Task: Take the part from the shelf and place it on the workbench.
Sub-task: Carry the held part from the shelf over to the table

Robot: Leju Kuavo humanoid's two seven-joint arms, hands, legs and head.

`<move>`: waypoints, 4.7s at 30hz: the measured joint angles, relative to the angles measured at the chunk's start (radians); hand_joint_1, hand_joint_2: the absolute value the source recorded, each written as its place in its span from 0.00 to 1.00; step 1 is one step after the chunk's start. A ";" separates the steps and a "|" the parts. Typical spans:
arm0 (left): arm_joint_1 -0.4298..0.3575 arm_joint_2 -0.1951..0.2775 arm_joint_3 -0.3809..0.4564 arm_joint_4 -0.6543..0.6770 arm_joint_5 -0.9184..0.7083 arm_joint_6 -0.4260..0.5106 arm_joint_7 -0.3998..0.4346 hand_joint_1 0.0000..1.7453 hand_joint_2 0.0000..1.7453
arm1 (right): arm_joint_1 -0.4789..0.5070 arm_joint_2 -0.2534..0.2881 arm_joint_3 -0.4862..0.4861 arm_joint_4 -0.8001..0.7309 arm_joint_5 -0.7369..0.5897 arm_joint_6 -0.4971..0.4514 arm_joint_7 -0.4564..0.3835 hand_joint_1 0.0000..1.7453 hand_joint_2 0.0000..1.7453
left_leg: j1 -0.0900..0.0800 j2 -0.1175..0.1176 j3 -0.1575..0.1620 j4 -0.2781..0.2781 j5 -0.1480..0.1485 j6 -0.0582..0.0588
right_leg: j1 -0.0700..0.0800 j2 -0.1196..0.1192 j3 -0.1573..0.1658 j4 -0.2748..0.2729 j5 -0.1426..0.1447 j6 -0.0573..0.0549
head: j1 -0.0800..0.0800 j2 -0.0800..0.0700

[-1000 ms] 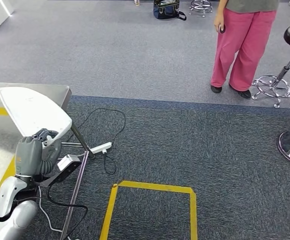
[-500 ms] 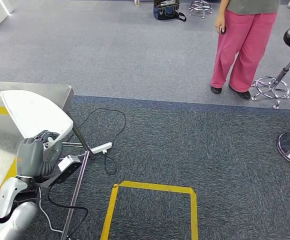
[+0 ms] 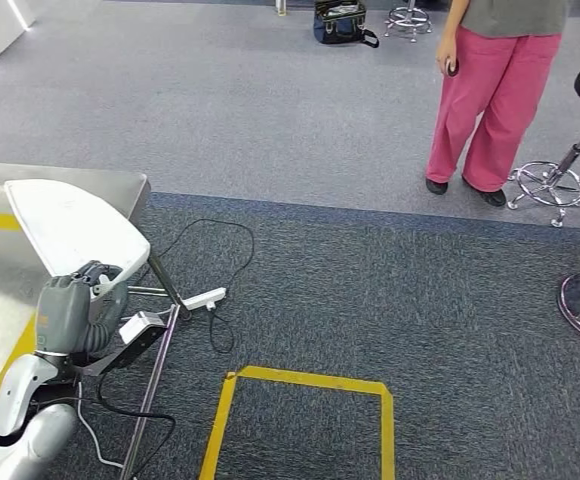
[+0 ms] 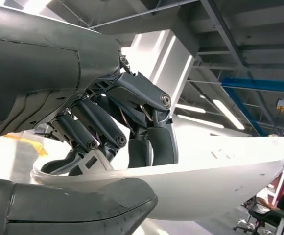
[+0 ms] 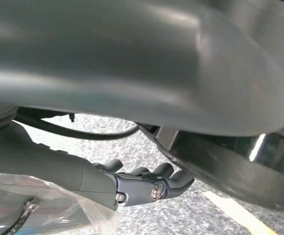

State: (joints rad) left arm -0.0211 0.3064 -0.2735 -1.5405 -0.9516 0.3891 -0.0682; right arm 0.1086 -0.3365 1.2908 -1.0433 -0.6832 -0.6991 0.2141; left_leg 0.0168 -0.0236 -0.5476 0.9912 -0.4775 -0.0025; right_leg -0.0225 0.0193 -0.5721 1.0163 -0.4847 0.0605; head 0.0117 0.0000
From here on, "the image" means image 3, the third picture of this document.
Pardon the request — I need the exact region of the white power strip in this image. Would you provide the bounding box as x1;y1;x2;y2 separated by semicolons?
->
182;286;227;313

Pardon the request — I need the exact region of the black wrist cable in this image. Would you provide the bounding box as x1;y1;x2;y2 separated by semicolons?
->
95;370;177;480

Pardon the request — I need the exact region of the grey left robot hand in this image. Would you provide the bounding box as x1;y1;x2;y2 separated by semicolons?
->
35;260;130;356

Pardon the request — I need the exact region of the black camera bracket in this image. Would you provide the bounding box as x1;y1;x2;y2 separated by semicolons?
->
72;321;168;378

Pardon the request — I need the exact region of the person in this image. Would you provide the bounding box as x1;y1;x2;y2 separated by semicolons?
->
424;0;568;208

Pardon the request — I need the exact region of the dark tool bag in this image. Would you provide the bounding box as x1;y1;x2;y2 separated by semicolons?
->
313;0;380;49

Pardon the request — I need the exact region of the white plastic body panel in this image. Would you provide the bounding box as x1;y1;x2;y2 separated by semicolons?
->
3;178;151;324

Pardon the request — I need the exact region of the white floor cable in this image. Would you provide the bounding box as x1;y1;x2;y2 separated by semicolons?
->
77;380;126;472

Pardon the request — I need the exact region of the person's right hand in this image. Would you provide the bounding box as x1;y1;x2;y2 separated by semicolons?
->
436;33;460;77

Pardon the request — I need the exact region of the yellow floor tape square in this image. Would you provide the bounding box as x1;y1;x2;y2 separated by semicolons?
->
199;365;396;480

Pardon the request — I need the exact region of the black floor cable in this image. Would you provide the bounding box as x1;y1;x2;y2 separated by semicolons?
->
142;218;256;356

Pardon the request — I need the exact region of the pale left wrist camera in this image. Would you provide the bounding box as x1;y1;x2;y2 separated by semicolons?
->
119;311;167;346

